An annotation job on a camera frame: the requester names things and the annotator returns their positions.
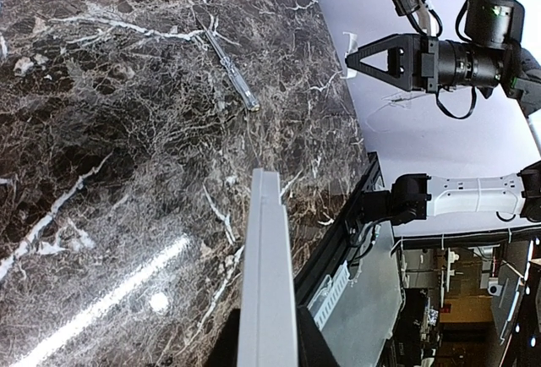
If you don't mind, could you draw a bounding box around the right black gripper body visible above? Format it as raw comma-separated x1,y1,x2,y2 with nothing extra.
418,36,440,91

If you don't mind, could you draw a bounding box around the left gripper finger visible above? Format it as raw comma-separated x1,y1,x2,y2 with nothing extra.
296,306,339,367

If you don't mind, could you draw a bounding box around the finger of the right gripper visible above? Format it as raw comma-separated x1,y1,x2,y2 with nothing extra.
345,34,423,90

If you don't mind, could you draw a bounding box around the white remote control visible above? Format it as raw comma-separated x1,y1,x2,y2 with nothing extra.
237,168,298,366

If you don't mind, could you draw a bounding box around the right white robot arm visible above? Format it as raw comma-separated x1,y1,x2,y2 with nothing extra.
345,0,540,227

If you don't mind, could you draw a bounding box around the white slotted cable duct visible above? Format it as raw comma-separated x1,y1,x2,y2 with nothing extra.
308,261,350,331

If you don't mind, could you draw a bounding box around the black front table rail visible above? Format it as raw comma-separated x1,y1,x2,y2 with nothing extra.
294,152,389,306

